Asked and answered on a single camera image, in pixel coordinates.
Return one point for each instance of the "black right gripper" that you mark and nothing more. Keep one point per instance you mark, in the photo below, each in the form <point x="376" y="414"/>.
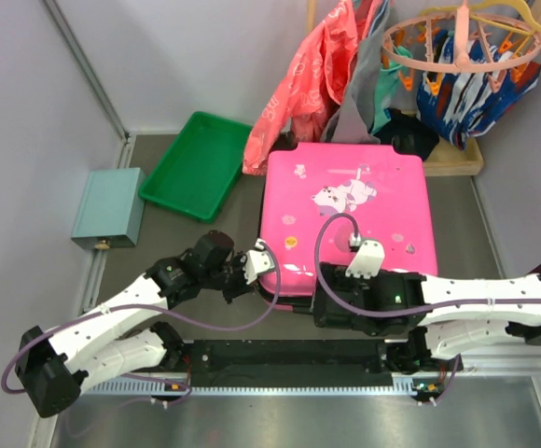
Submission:
<point x="334" y="276"/>

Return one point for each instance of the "teal green garment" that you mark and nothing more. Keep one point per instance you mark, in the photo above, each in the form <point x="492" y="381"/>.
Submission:
<point x="384" y="93"/>

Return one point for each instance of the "pink round clip hanger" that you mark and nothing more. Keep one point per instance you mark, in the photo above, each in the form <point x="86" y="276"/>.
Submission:
<point x="411" y="44"/>

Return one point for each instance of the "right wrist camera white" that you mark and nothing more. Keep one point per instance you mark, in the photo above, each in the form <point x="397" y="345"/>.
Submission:
<point x="369" y="255"/>

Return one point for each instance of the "light blue metal box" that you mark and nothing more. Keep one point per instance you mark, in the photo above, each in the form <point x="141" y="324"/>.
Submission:
<point x="111" y="210"/>

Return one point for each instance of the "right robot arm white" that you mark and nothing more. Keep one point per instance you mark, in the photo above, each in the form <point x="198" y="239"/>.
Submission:
<point x="423" y="321"/>

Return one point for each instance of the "yellow clothes hanger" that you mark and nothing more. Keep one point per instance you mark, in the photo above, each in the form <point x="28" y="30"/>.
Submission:
<point x="523" y="9"/>

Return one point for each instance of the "blue white patterned garment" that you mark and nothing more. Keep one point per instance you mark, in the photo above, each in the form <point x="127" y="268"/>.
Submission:
<point x="462" y="106"/>

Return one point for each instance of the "dark navy folded garment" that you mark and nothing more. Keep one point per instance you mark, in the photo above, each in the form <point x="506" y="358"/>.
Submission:
<point x="408" y="135"/>

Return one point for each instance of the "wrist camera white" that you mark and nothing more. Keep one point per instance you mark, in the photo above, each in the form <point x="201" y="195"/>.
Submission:
<point x="369" y="255"/>
<point x="257" y="263"/>

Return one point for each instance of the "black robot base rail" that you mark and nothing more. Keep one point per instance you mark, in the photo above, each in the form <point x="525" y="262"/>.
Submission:
<point x="305" y="363"/>

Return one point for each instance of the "coral pink patterned garment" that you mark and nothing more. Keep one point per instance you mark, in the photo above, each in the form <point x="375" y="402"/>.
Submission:
<point x="314" y="84"/>

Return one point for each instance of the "grey hanging garment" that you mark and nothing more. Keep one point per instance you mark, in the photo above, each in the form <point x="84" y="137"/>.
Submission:
<point x="353" y="121"/>

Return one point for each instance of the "pink hard-shell suitcase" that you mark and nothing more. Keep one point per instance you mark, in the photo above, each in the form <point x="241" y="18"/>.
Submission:
<point x="316" y="195"/>

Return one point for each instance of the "green plastic tray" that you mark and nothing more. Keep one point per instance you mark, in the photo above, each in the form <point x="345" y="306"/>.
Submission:
<point x="198" y="171"/>

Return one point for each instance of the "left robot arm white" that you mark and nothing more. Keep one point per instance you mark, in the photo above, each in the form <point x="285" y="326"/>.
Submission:
<point x="56" y="366"/>

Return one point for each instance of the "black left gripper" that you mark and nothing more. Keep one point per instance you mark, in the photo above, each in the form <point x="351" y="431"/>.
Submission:
<point x="242" y="286"/>

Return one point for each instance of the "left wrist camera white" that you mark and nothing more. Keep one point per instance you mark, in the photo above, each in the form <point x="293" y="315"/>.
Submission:
<point x="257" y="263"/>

